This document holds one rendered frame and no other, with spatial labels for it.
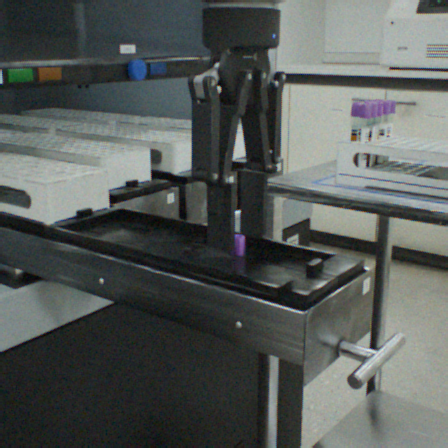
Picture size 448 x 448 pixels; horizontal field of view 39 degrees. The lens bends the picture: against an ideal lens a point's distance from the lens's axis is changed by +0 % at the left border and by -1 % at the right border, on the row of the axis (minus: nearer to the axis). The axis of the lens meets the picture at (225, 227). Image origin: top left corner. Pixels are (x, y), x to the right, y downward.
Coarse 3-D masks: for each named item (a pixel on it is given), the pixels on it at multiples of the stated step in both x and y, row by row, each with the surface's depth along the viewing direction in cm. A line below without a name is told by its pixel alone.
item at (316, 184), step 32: (416, 160) 110; (288, 192) 90; (320, 192) 87; (352, 192) 86; (384, 192) 86; (384, 224) 128; (384, 256) 130; (384, 288) 132; (384, 320) 135; (352, 416) 129; (384, 416) 129; (416, 416) 129
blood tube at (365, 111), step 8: (368, 104) 87; (360, 112) 88; (368, 112) 87; (360, 120) 88; (368, 120) 87; (360, 128) 88; (368, 128) 88; (360, 136) 88; (360, 152) 89; (360, 160) 89; (360, 168) 90
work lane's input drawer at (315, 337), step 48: (0, 240) 76; (48, 240) 70; (96, 240) 67; (144, 240) 71; (192, 240) 71; (96, 288) 67; (144, 288) 62; (192, 288) 58; (240, 288) 56; (288, 288) 53; (336, 288) 56; (240, 336) 56; (288, 336) 53; (336, 336) 57
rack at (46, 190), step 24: (0, 168) 79; (24, 168) 79; (48, 168) 79; (72, 168) 79; (96, 168) 79; (0, 192) 89; (24, 192) 90; (48, 192) 72; (72, 192) 74; (96, 192) 77; (24, 216) 75; (48, 216) 72; (72, 216) 75
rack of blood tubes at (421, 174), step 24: (360, 144) 88; (384, 144) 88; (408, 144) 88; (432, 144) 87; (336, 168) 92; (384, 168) 90; (408, 168) 91; (432, 168) 90; (408, 192) 86; (432, 192) 83
